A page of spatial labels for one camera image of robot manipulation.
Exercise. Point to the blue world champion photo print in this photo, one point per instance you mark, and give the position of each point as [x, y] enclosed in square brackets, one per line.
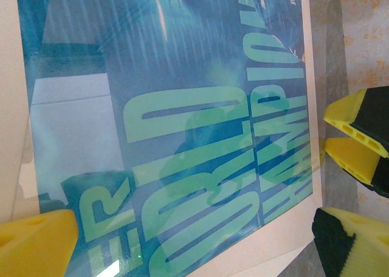
[197, 61]

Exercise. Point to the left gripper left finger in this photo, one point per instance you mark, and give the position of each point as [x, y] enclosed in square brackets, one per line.
[33, 246]

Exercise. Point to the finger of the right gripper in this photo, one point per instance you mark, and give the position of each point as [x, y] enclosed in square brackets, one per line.
[364, 119]
[355, 158]

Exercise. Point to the floral patterned backdrop cloth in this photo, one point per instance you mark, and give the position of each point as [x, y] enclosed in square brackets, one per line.
[370, 31]

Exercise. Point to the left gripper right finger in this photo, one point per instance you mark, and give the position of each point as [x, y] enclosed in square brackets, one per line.
[358, 246]

